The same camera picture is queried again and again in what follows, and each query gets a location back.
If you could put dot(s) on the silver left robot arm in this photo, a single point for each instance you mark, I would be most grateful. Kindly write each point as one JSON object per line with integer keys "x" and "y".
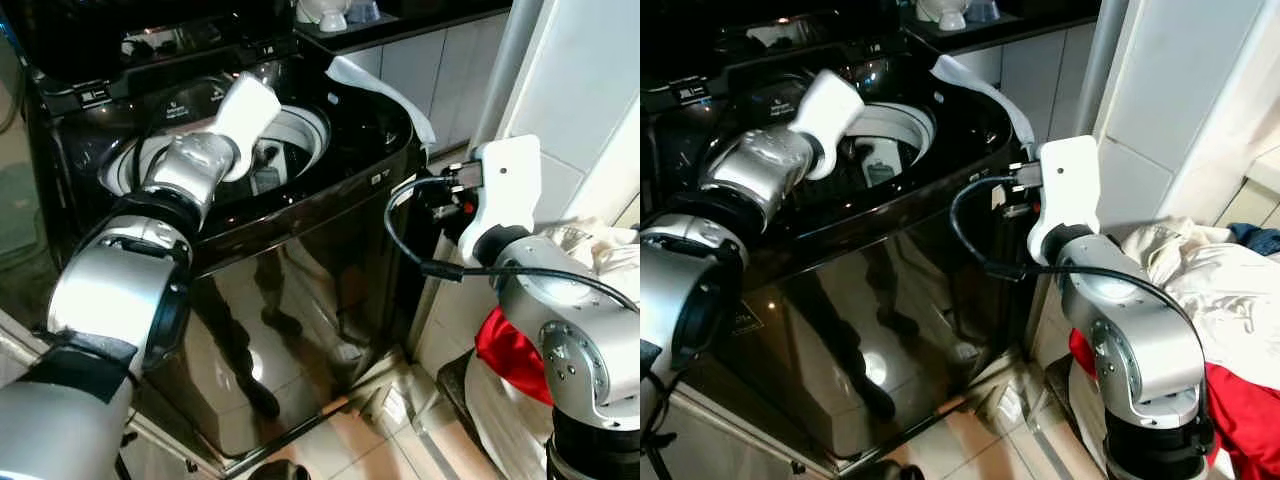
{"x": 680, "y": 290}
{"x": 100, "y": 290}

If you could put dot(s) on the black top-loading washing machine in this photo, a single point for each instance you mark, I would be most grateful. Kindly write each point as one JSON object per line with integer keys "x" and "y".
{"x": 900, "y": 300}
{"x": 300, "y": 280}

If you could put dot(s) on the white cloth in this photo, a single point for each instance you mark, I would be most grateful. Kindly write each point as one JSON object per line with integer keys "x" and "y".
{"x": 385, "y": 85}

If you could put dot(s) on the grey pipe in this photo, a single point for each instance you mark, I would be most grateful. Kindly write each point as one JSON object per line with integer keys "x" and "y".
{"x": 505, "y": 70}
{"x": 1100, "y": 60}

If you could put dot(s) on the cream cloth garment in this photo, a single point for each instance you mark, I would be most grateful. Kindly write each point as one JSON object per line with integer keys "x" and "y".
{"x": 600, "y": 245}
{"x": 1210, "y": 290}

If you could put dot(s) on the red cloth garment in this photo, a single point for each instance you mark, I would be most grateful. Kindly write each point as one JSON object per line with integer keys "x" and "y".
{"x": 510, "y": 355}
{"x": 1245, "y": 420}

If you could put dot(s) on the white ceramic cup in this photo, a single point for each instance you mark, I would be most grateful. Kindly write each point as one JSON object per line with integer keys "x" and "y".
{"x": 942, "y": 10}
{"x": 322, "y": 12}

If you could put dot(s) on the dark countertop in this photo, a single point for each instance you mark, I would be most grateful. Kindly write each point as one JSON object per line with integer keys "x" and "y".
{"x": 420, "y": 25}
{"x": 1040, "y": 20}

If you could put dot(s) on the blue cup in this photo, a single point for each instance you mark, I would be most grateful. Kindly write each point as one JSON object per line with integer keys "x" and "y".
{"x": 365, "y": 9}
{"x": 985, "y": 8}

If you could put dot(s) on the dark blue cloth garment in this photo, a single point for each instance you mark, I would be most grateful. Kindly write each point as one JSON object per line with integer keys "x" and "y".
{"x": 1258, "y": 238}

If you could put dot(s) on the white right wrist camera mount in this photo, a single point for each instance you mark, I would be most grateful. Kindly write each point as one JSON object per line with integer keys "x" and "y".
{"x": 505, "y": 190}
{"x": 1065, "y": 190}

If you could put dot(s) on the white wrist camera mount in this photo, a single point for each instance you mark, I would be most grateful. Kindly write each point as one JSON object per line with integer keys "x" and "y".
{"x": 245, "y": 115}
{"x": 1065, "y": 190}
{"x": 828, "y": 110}
{"x": 505, "y": 190}

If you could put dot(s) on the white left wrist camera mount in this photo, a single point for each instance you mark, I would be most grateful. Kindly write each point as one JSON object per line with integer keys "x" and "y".
{"x": 828, "y": 110}
{"x": 245, "y": 115}

